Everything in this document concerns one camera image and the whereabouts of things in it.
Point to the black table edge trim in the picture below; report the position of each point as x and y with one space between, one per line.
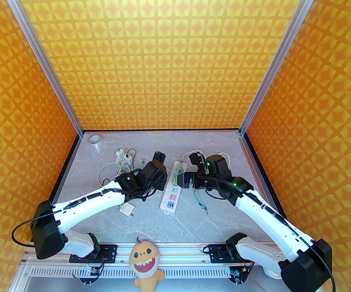
260 163
66 169

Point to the aluminium frame post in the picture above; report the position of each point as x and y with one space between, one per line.
275 56
41 56

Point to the white power strip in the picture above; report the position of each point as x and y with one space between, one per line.
170 201

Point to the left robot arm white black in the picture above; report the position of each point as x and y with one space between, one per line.
87 205

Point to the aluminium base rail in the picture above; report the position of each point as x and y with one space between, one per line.
181 251

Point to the white square charger plug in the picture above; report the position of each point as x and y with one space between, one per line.
127 208

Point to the orange shark plush toy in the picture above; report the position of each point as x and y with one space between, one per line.
145 263

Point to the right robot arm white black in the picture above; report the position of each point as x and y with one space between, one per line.
269 220

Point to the small white socket adapter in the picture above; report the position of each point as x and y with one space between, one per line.
120 155

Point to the clear tape roll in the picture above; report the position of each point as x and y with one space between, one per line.
96 140

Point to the small electronics board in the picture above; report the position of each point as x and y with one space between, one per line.
89 274
237 275

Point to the white square clock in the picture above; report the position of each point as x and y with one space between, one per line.
271 274

